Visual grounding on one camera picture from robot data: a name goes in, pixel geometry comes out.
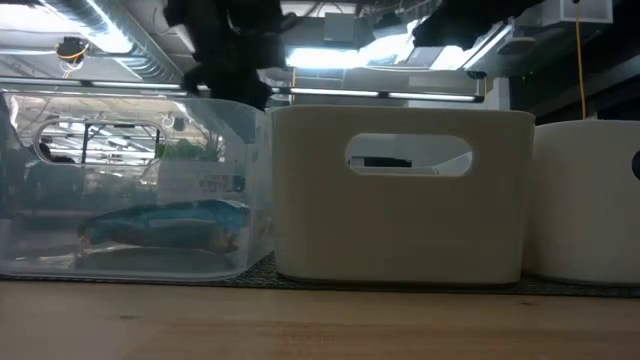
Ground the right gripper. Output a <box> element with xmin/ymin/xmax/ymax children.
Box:
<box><xmin>412</xmin><ymin>0</ymin><xmax>546</xmax><ymax>50</ymax></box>

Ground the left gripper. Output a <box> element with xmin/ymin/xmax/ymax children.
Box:
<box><xmin>164</xmin><ymin>0</ymin><xmax>296</xmax><ymax>112</ymax></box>

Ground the brown and blue granola bar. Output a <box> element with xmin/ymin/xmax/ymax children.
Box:
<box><xmin>77</xmin><ymin>198</ymin><xmax>252</xmax><ymax>257</ymax></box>

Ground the grey ceiling box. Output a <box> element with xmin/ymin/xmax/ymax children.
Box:
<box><xmin>323</xmin><ymin>12</ymin><xmax>357</xmax><ymax>44</ymax></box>

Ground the bright ceiling light panel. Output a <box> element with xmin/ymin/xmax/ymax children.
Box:
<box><xmin>285</xmin><ymin>43</ymin><xmax>417</xmax><ymax>70</ymax></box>

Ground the long horizontal light bar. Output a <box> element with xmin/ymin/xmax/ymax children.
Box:
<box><xmin>0</xmin><ymin>75</ymin><xmax>487</xmax><ymax>105</ymax></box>

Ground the white ceiling unit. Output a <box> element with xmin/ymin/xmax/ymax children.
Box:
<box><xmin>542</xmin><ymin>0</ymin><xmax>614</xmax><ymax>26</ymax></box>

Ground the frosted white plastic bin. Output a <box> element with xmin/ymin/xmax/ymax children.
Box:
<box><xmin>269</xmin><ymin>104</ymin><xmax>536</xmax><ymax>286</ymax></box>

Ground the clear plastic bin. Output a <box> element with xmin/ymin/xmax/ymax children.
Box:
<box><xmin>0</xmin><ymin>89</ymin><xmax>275</xmax><ymax>281</ymax></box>

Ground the opaque white plastic bin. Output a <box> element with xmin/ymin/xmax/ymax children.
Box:
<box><xmin>522</xmin><ymin>118</ymin><xmax>640</xmax><ymax>286</ymax></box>

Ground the dark grey woven placemat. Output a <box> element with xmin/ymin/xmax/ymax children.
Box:
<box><xmin>0</xmin><ymin>252</ymin><xmax>640</xmax><ymax>300</ymax></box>

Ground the silver ventilation duct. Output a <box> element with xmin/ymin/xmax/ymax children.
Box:
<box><xmin>44</xmin><ymin>0</ymin><xmax>187</xmax><ymax>84</ymax></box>

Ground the yellow extension cable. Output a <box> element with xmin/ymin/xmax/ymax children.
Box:
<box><xmin>574</xmin><ymin>0</ymin><xmax>587</xmax><ymax>121</ymax></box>

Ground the yellow black cable reel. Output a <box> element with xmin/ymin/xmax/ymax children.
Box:
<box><xmin>55</xmin><ymin>35</ymin><xmax>91</xmax><ymax>64</ymax></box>

